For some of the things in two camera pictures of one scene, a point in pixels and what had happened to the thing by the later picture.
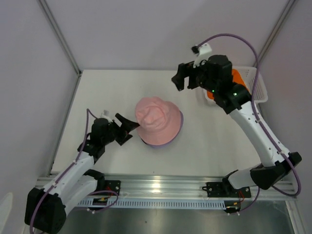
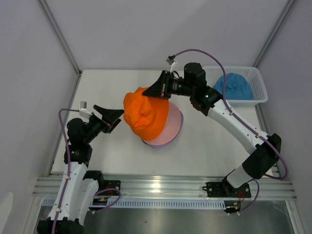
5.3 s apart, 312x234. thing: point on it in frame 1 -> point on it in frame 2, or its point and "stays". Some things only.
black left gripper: [124, 136] -> [108, 115]
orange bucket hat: [236, 79] -> [147, 115]
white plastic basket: [255, 82] stays
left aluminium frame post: [44, 6] stays
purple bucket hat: [175, 139] stays
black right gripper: [184, 71] -> [160, 88]
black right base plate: [225, 189] stays
